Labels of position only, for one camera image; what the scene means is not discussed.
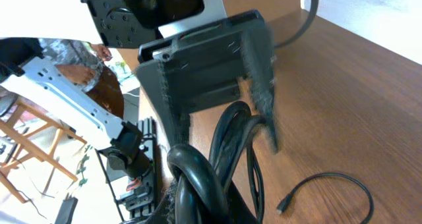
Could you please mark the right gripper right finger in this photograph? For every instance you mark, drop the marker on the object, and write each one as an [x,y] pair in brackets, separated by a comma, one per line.
[239,213]

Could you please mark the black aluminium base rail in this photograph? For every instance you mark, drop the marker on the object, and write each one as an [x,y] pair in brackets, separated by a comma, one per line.
[141,171]

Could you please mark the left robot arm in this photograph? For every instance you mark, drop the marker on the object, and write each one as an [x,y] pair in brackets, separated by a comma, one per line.
[30,74]

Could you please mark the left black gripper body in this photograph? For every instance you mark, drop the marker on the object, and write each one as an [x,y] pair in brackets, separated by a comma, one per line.
[203,64]

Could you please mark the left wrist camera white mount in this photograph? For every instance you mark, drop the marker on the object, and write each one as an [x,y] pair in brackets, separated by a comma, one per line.
[172,17]

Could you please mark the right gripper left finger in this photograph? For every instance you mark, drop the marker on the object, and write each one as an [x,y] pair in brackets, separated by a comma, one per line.
[164,213]

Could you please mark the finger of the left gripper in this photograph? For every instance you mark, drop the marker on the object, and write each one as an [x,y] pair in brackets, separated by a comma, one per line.
[257,52]
[155,86]

